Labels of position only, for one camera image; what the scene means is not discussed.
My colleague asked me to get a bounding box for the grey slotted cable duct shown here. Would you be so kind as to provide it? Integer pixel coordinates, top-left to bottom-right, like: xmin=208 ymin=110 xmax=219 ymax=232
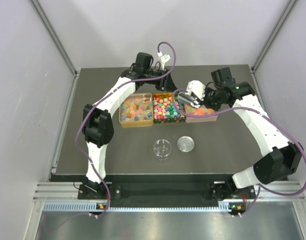
xmin=43 ymin=202 xmax=243 ymax=213

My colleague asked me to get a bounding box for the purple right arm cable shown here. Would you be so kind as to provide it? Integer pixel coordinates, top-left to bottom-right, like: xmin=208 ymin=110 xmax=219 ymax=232
xmin=172 ymin=88 xmax=306 ymax=218

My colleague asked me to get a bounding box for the clear glass jar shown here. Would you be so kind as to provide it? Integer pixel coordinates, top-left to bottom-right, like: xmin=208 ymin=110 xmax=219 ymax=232
xmin=153 ymin=139 xmax=172 ymax=163

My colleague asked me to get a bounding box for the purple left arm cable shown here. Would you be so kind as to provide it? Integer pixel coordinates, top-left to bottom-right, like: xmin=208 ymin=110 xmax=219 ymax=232
xmin=74 ymin=41 xmax=177 ymax=219

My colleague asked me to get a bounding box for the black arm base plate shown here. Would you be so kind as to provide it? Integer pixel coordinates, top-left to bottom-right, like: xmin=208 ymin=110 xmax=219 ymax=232
xmin=78 ymin=181 xmax=255 ymax=201

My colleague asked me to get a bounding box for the pink candy tin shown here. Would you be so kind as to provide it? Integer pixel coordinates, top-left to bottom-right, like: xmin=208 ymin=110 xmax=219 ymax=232
xmin=185 ymin=104 xmax=218 ymax=123

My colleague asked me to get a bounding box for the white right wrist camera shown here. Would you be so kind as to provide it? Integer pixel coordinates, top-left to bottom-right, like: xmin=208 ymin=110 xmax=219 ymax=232
xmin=186 ymin=80 xmax=206 ymax=101

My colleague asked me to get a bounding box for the gold popsicle candy tin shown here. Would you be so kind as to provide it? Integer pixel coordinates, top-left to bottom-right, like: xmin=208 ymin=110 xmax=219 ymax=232
xmin=118 ymin=93 xmax=154 ymax=128

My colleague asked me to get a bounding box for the aluminium frame rail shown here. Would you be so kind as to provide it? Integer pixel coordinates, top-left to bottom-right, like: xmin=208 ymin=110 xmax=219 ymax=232
xmin=33 ymin=180 xmax=306 ymax=202

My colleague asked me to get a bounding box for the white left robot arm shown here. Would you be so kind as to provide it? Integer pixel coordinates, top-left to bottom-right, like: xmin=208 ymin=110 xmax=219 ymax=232
xmin=82 ymin=51 xmax=176 ymax=198

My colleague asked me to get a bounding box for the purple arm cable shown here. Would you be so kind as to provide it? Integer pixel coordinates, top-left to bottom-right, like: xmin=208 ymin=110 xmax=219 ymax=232
xmin=74 ymin=41 xmax=177 ymax=219
xmin=172 ymin=88 xmax=306 ymax=218

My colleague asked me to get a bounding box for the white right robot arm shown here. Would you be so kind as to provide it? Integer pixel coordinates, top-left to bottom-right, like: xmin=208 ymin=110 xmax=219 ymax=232
xmin=203 ymin=67 xmax=302 ymax=198

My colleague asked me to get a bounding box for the dark green star candy tin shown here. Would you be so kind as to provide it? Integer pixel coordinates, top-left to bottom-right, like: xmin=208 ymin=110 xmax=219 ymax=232
xmin=153 ymin=92 xmax=186 ymax=124

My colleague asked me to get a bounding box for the round silver jar lid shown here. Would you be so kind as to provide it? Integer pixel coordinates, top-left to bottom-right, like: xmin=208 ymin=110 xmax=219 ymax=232
xmin=177 ymin=136 xmax=195 ymax=153

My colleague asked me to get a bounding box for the silver metal scoop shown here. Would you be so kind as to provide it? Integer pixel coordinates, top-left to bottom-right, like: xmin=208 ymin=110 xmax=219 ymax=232
xmin=177 ymin=91 xmax=201 ymax=109

